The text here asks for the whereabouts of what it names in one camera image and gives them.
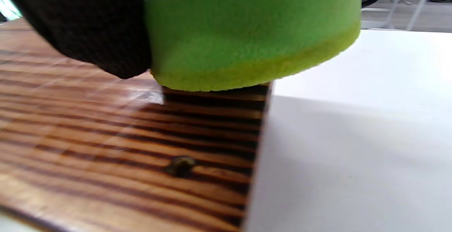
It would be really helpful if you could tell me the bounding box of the brown wooden stool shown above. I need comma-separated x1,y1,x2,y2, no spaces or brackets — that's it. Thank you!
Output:
0,18,273,232

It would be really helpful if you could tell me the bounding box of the green round sponge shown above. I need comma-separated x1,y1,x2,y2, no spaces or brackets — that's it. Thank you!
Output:
144,0,362,92

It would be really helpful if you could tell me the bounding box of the person's right hand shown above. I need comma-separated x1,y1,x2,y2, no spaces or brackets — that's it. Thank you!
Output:
0,0,389,80

